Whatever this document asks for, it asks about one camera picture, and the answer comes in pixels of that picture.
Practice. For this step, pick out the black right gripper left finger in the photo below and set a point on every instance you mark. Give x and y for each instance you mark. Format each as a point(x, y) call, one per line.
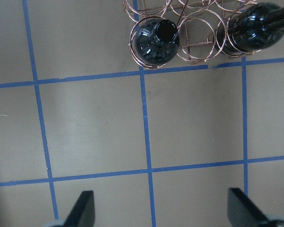
point(83, 212)

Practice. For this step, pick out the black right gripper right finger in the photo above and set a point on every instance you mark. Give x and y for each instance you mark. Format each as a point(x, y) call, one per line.
point(242, 212)

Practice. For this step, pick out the copper wire wine basket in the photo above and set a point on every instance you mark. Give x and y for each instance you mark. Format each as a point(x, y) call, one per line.
point(197, 23)

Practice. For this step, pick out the dark wine bottle in basket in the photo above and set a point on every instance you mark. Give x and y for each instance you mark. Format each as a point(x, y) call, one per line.
point(157, 41)

